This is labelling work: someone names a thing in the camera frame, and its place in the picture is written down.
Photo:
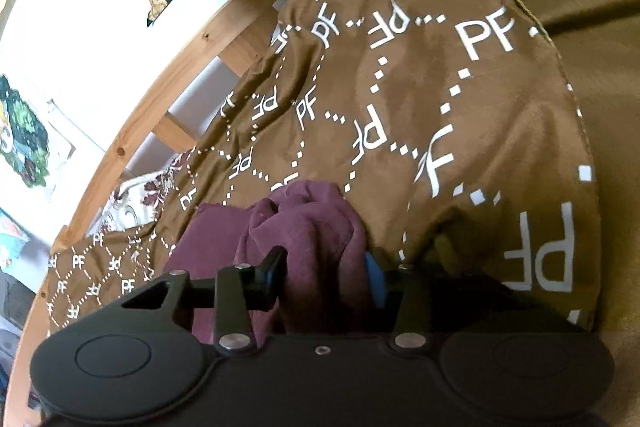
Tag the colourful torn wall poster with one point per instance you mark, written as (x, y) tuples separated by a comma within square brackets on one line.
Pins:
[(11, 237)]

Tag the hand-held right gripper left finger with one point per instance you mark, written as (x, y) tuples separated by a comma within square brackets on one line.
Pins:
[(267, 278)]

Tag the wooden bed frame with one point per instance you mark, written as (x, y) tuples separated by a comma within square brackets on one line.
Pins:
[(150, 127)]

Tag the maroon garment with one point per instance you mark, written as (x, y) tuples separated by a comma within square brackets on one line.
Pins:
[(310, 227)]

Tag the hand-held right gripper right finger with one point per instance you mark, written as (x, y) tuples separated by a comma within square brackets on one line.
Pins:
[(374, 283)]

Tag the green blue wall poster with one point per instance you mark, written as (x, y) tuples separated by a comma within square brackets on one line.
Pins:
[(25, 132)]

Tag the brown printed blanket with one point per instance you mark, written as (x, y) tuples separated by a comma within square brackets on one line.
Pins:
[(400, 107)]

